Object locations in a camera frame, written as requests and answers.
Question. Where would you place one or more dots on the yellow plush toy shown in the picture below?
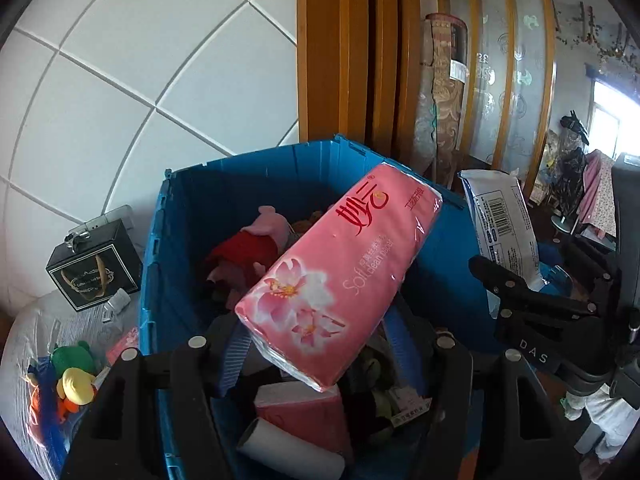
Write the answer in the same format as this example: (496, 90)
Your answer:
(77, 385)

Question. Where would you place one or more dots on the black gift bag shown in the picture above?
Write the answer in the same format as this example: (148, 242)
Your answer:
(92, 275)

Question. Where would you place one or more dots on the white padded headboard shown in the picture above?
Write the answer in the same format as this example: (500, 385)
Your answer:
(125, 85)

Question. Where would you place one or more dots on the pink tissue pack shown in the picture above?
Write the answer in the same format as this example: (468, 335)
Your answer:
(330, 280)
(310, 417)

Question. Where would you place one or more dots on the frosted glass partition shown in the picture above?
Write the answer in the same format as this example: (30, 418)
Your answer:
(500, 70)

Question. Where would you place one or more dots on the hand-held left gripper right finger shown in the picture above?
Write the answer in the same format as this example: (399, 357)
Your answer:
(425, 360)

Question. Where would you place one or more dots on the white labelled box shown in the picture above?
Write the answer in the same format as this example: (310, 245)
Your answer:
(411, 411)

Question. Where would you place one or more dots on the brown plush toy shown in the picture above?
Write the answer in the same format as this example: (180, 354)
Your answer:
(307, 221)

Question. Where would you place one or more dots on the plastic wrapped rolled carpet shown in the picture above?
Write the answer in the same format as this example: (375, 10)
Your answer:
(424, 110)

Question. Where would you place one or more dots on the silver metal clip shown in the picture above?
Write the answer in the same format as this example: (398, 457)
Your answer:
(80, 241)

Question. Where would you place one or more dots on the orange toy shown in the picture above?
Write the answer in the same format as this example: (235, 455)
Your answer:
(67, 408)

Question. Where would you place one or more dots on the white blue wipes pack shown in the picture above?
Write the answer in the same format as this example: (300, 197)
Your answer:
(505, 230)

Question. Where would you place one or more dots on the pink pig plush red dress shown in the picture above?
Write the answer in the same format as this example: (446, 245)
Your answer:
(245, 252)

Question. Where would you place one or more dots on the lime green frog plush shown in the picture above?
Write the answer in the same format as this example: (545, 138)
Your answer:
(372, 380)

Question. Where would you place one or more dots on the wooden frame post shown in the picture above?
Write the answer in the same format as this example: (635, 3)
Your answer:
(350, 60)

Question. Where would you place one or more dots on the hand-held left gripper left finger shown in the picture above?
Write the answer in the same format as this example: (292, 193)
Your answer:
(235, 360)

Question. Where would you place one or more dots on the patterned rolled carpet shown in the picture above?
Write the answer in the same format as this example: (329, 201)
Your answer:
(450, 105)

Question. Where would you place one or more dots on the pink cloth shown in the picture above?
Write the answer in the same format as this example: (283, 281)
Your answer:
(600, 195)

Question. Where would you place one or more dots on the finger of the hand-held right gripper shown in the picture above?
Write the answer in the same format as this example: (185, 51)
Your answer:
(520, 290)

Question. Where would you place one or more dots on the black clothes pile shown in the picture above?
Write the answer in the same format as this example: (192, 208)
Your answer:
(570, 170)

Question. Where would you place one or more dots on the window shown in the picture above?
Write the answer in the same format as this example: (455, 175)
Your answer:
(612, 115)

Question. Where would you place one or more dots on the pink printed packet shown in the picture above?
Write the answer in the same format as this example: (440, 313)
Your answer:
(122, 347)

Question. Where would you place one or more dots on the grey box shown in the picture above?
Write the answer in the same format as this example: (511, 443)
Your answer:
(107, 215)

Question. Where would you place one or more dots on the white lint roller refill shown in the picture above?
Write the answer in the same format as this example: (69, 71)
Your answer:
(290, 452)

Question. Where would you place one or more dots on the pink plush toy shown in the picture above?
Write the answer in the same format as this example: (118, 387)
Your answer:
(37, 420)

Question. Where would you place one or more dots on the blue plastic crate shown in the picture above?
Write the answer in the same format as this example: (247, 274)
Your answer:
(200, 210)

